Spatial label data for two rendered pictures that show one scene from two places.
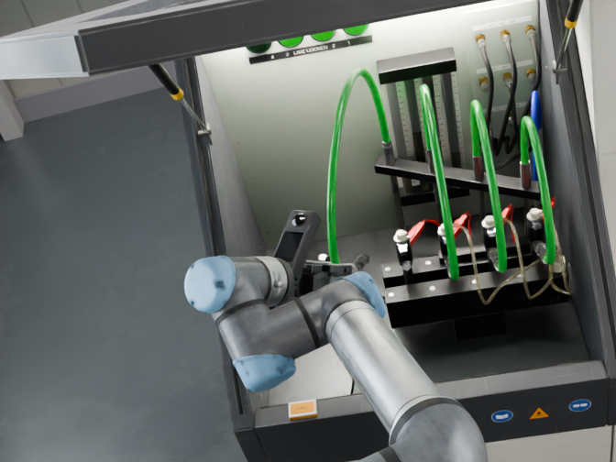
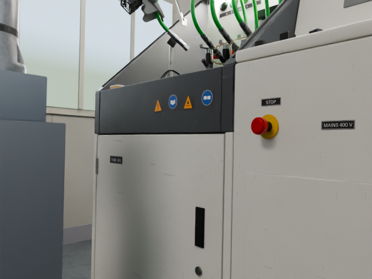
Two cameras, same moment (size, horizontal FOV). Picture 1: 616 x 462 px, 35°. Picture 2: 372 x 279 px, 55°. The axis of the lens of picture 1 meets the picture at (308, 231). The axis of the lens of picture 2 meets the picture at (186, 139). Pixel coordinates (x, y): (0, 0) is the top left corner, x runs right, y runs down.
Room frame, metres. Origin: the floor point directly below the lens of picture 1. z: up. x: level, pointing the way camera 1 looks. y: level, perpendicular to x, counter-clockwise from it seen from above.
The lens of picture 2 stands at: (0.17, -0.92, 0.76)
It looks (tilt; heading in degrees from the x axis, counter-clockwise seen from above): 1 degrees up; 40
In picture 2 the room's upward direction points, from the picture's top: 1 degrees clockwise
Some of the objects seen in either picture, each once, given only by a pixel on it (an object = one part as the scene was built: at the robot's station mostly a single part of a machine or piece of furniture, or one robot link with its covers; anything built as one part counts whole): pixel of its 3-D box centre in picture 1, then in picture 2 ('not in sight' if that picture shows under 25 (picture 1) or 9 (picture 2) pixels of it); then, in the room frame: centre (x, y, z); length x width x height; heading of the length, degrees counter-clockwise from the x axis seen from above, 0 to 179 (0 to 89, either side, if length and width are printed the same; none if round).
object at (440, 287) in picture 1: (475, 293); not in sight; (1.17, -0.28, 0.91); 0.34 x 0.10 x 0.15; 81
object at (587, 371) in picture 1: (431, 417); (153, 107); (0.96, -0.12, 0.87); 0.62 x 0.04 x 0.16; 81
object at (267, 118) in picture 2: not in sight; (262, 126); (0.84, -0.56, 0.80); 0.05 x 0.04 x 0.05; 81
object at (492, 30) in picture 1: (506, 78); not in sight; (1.41, -0.44, 1.20); 0.13 x 0.03 x 0.31; 81
